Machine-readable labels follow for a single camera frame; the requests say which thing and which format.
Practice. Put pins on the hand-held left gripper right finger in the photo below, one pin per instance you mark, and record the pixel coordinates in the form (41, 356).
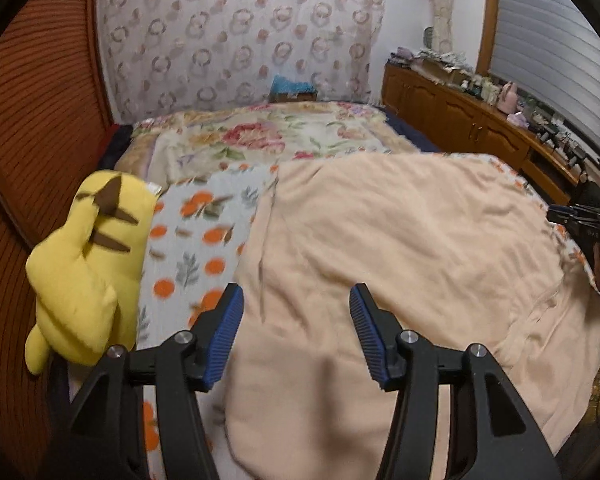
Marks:
(367, 330)

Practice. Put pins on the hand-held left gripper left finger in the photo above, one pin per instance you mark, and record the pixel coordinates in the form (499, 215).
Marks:
(225, 330)

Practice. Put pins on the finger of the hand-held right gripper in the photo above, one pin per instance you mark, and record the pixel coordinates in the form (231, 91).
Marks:
(575, 213)

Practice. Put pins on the pink printed t-shirt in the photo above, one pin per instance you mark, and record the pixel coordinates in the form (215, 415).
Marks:
(405, 240)

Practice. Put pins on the orange fruit print bed sheet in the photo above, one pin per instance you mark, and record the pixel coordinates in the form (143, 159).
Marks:
(195, 250)

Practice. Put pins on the pink tissue pack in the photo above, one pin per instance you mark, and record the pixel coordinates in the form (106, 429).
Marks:
(519, 119)

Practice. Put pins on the pink kettle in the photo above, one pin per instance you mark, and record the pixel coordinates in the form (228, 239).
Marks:
(508, 97)

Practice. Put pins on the yellow plush toy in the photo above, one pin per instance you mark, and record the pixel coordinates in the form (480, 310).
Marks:
(90, 270)

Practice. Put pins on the wooden sideboard cabinet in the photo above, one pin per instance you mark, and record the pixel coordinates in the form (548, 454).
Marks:
(455, 110)

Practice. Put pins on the grey window blind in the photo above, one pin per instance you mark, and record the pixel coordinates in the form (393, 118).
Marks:
(545, 35)

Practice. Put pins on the dark blue mattress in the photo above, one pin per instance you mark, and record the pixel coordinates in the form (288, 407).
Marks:
(410, 135)

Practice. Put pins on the floral blanket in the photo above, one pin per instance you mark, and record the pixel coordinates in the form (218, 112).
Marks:
(260, 135)

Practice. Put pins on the cardboard box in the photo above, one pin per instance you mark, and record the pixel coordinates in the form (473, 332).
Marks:
(435, 71)

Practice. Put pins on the cream lace curtain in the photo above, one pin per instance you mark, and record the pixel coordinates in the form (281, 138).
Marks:
(442, 5)

